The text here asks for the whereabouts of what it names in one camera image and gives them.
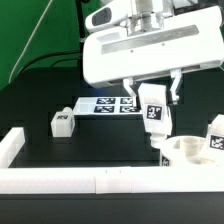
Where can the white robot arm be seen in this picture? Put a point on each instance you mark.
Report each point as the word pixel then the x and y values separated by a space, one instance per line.
pixel 139 16

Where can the white marker tag board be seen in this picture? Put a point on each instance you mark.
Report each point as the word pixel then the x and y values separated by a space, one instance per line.
pixel 105 106

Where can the white U-shaped fence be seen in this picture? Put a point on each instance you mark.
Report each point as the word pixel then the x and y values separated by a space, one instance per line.
pixel 100 180

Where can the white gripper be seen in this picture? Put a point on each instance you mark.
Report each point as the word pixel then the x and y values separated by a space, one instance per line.
pixel 188 42

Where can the white round stool seat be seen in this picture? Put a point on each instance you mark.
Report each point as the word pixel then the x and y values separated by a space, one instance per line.
pixel 182 151

